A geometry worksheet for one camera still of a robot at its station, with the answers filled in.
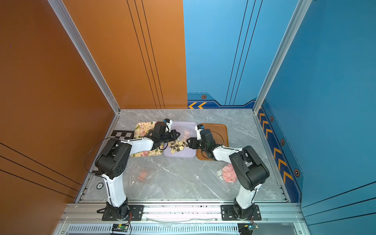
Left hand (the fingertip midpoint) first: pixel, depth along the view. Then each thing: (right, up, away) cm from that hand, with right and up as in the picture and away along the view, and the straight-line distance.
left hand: (181, 131), depth 98 cm
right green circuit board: (+34, -46, -27) cm, 63 cm away
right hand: (+6, -5, -4) cm, 9 cm away
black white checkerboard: (-41, -2, +4) cm, 42 cm away
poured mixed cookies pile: (-3, -10, -2) cm, 10 cm away
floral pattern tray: (-31, +1, +11) cm, 33 cm away
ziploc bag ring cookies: (-23, -25, -11) cm, 36 cm away
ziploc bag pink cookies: (+27, -25, -15) cm, 39 cm away
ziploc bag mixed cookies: (+3, +1, +10) cm, 11 cm away
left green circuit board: (-27, -46, -26) cm, 59 cm away
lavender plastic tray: (+4, -14, -2) cm, 15 cm away
